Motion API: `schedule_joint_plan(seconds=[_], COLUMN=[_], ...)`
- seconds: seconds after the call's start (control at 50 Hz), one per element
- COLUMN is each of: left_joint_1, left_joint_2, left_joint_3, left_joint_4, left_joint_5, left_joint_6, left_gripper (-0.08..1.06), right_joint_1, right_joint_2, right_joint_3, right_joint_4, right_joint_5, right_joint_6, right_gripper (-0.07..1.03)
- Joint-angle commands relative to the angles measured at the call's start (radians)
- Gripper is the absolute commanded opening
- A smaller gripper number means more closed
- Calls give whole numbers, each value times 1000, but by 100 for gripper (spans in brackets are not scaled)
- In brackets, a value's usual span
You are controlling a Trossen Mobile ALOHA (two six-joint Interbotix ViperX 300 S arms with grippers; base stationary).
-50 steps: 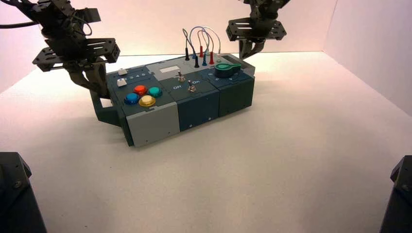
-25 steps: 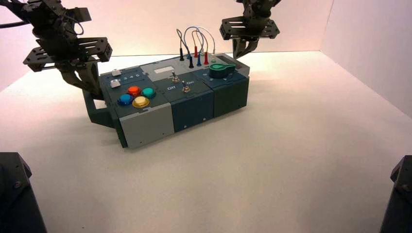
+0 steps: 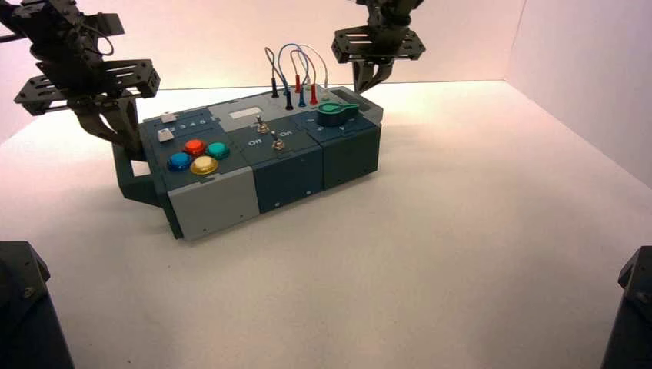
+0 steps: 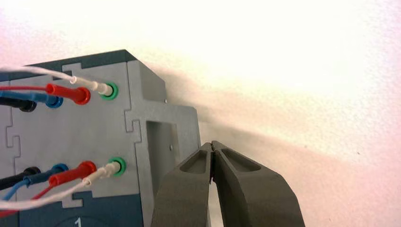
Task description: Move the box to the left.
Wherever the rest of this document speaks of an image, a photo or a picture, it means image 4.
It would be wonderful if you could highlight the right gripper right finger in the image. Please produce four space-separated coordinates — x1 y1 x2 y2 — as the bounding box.
211 140 306 227

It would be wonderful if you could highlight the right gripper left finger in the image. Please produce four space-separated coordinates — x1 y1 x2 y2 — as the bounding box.
150 142 214 227

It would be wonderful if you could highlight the blue grey control panel box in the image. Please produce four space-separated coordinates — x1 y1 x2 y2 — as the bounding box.
0 49 201 227

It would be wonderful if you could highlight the white jumper cable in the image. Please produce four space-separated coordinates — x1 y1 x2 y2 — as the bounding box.
0 65 122 211

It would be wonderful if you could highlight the blue jumper cable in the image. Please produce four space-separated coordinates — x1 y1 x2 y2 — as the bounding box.
0 90 70 202

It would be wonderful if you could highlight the red jumper cable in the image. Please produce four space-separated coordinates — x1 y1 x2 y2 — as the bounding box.
0 82 98 219

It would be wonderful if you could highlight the black jumper cable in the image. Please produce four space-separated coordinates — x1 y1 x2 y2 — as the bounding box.
0 96 42 191

